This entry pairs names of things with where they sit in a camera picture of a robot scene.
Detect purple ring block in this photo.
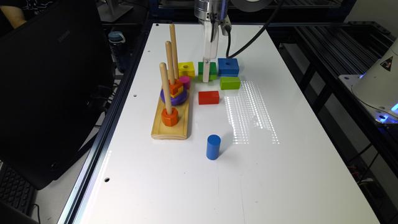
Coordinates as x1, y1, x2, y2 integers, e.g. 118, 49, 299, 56
170, 87, 188, 106

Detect dark water bottle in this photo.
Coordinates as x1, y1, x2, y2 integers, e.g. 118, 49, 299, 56
108, 31, 131, 73

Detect pink cylinder block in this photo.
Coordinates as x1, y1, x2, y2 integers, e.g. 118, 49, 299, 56
179, 76, 191, 90

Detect person forearm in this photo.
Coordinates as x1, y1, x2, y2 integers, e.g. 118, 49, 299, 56
1, 6, 27, 29

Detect wooden peg base board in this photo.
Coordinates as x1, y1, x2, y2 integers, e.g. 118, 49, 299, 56
151, 89, 190, 140

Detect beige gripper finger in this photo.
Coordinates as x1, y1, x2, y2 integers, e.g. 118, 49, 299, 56
202, 58, 211, 83

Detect front wooden peg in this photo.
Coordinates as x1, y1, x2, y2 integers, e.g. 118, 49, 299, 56
159, 62, 173, 115

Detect orange and yellow stacked blocks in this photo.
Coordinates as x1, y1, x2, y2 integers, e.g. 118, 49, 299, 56
169, 80, 183, 98

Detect orange hexagon block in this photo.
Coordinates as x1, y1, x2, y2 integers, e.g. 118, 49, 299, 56
161, 108, 178, 126

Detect red rectangular block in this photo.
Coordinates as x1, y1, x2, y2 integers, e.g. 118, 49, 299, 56
198, 91, 220, 105

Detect black keyboard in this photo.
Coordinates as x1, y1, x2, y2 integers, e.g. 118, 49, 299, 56
1, 162, 35, 215

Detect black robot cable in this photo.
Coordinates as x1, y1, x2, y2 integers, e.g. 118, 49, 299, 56
225, 0, 284, 59

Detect black Samsung monitor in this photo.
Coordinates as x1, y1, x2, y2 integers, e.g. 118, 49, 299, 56
1, 0, 114, 190

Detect yellow square block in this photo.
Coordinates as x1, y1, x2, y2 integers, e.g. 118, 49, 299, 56
178, 62, 195, 78

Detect rear wooden peg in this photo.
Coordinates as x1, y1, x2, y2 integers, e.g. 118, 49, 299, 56
170, 24, 179, 80

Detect light green rectangular block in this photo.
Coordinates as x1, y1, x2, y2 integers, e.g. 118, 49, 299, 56
220, 77, 241, 90

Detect middle wooden peg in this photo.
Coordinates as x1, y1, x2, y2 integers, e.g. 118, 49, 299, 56
165, 41, 175, 85

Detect silver monitor stand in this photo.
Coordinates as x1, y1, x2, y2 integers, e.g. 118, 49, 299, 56
97, 0, 134, 22

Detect blue square block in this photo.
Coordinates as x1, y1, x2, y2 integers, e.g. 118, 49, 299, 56
218, 58, 239, 77

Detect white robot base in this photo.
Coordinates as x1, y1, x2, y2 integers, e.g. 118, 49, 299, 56
339, 42, 397, 125

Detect wooden peg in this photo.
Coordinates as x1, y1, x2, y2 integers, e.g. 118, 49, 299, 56
159, 62, 173, 115
170, 24, 179, 80
165, 41, 175, 85

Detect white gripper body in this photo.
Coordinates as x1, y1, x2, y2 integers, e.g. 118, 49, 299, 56
203, 19, 231, 59

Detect dark green square block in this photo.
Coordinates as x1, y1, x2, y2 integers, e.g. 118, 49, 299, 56
198, 62, 218, 81

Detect blue cylinder block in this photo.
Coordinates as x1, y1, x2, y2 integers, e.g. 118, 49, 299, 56
206, 134, 221, 160

